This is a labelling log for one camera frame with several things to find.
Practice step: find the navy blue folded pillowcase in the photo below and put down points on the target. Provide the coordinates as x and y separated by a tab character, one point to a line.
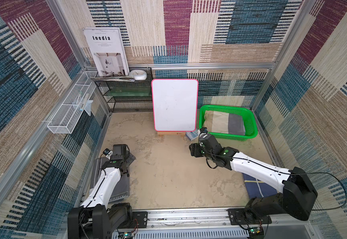
256	188

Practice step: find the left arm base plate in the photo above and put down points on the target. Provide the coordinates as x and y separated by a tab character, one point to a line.
139	220

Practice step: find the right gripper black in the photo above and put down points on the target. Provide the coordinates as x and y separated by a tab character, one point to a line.
195	149

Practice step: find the green plastic basket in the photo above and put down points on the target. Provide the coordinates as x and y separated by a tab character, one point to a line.
248	119

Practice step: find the grey striped folded pillowcase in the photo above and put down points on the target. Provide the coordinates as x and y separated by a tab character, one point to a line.
122	188

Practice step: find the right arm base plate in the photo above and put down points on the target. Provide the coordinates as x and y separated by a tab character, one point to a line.
238	216

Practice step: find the Inedia magazine poster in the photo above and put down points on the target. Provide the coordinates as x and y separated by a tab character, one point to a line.
107	49

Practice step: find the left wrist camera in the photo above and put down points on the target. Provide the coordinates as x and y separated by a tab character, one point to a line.
107	154

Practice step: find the white wire wall basket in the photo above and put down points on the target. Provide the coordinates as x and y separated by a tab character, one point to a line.
73	103

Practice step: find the wooden whiteboard stand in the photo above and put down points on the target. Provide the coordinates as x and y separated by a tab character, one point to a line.
180	133

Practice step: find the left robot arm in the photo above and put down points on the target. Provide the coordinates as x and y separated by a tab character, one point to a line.
94	215

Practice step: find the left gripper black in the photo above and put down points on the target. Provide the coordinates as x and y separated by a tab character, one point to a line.
128	157

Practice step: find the pink framed whiteboard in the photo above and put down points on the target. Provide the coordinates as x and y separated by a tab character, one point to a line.
174	104

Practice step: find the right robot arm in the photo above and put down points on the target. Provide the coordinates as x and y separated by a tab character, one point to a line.
296	194

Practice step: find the black wire shelf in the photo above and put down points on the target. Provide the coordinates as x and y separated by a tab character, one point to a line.
123	95

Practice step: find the beige grey pillowcase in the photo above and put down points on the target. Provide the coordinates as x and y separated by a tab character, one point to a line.
221	122

